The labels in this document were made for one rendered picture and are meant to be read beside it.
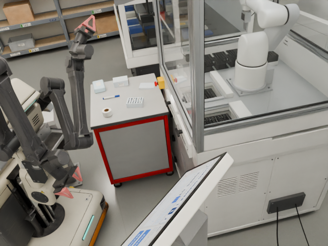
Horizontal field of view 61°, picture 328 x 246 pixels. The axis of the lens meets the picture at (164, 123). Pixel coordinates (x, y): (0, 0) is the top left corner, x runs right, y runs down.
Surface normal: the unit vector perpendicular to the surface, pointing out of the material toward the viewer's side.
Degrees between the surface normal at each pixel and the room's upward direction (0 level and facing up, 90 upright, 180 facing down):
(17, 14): 90
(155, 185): 0
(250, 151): 90
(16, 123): 90
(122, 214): 0
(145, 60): 90
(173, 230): 40
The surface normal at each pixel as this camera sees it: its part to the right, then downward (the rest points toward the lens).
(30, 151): -0.14, 0.63
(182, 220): 0.44, -0.38
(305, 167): 0.20, 0.60
